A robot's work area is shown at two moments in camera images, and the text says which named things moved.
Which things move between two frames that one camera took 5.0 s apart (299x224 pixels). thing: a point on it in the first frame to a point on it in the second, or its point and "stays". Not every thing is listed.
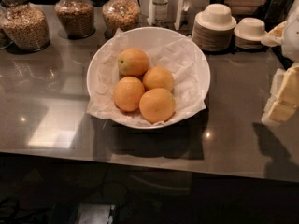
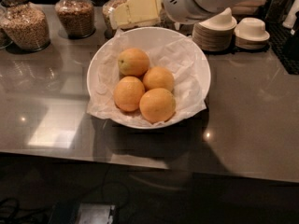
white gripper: (291, 36) to (176, 4)
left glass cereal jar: (24, 24) stays
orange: (133, 62) stays
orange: (128, 93) stays
